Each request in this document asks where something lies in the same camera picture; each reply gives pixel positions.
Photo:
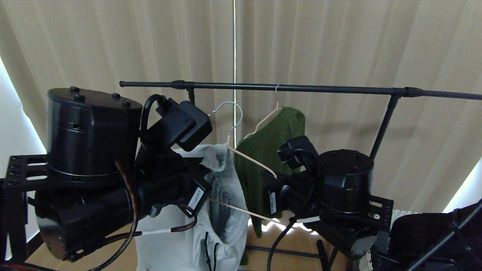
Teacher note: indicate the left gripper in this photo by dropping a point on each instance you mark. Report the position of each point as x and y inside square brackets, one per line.
[94, 214]

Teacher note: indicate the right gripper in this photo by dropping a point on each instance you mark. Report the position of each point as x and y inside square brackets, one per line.
[290, 195]

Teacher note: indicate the pink clothes hanger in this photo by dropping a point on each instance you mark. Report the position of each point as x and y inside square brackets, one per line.
[252, 161]
[263, 121]

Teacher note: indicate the pale grey shorts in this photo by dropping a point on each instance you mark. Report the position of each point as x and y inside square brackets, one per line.
[226, 177]

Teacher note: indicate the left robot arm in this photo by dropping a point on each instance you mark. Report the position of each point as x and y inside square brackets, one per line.
[94, 131]

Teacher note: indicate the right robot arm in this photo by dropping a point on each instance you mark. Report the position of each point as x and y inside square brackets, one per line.
[346, 180]

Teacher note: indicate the black clothes rack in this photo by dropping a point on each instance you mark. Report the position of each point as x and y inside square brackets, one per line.
[320, 89]

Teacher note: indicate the white laundry basket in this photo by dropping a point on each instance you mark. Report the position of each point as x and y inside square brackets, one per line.
[404, 213]

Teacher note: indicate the green long-sleeved shirt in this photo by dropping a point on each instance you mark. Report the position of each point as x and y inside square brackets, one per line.
[271, 143]

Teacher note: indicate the beige curtain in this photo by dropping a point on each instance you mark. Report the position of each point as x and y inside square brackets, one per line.
[339, 45]

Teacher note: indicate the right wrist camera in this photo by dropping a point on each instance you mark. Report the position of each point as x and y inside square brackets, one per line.
[297, 148]

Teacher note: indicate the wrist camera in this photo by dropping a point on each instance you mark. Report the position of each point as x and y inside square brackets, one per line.
[297, 148]
[180, 124]

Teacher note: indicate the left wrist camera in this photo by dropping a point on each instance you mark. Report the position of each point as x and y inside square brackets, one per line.
[180, 124]

